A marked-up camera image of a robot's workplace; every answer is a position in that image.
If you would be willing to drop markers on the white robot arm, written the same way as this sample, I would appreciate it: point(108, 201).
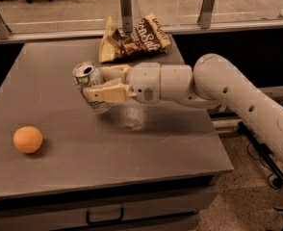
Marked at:
point(211, 82)

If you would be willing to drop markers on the grey metal post middle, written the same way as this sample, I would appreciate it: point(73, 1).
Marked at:
point(126, 16)

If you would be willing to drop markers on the silver 7up soda can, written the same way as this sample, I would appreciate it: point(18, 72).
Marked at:
point(86, 75)

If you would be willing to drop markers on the grey metal post right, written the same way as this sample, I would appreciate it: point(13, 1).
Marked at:
point(205, 16)

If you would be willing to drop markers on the black drawer handle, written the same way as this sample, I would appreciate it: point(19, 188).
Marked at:
point(106, 217)

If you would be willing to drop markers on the grey table drawer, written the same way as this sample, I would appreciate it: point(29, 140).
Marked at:
point(176, 210)

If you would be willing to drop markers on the brown sea salt chip bag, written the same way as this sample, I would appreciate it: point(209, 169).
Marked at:
point(147, 38)

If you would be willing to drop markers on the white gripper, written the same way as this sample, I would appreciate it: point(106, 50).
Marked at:
point(144, 80)

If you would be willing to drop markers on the orange fruit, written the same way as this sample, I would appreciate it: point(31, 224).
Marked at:
point(27, 139)

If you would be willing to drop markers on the black stand leg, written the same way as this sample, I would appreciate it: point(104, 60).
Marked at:
point(275, 180)

